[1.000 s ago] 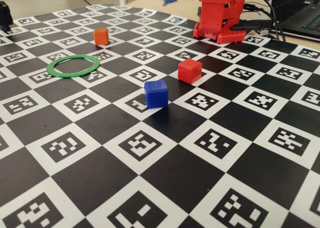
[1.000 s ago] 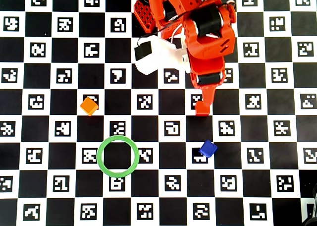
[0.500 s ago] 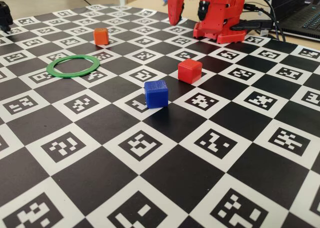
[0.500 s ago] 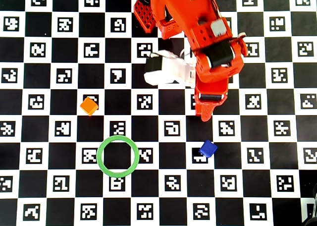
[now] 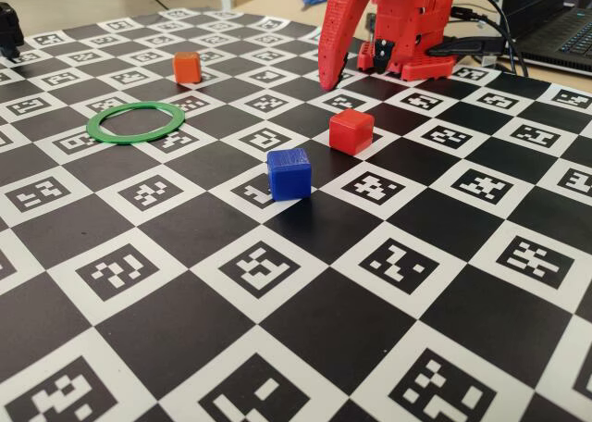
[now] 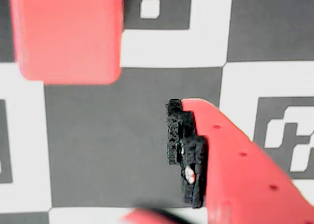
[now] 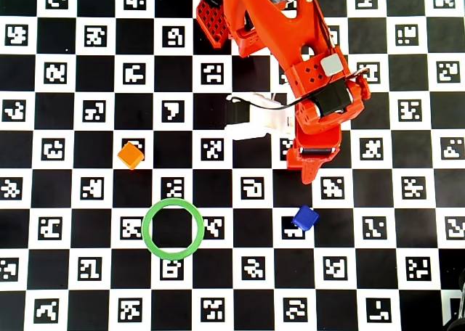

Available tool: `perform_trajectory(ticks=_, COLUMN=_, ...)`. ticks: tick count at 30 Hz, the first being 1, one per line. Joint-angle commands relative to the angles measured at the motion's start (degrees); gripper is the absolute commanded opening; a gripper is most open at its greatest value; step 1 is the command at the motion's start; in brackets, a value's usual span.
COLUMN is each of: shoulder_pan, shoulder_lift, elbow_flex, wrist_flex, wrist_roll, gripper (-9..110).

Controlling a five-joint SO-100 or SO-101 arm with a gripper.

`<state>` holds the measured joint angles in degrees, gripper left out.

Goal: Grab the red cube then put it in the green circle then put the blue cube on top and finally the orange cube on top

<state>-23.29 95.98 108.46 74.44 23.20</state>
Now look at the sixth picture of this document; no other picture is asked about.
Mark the black white marker mat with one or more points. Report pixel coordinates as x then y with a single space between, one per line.
110 135

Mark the red cube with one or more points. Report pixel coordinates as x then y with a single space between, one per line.
66 35

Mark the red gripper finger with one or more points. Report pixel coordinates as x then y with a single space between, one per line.
245 172
144 217

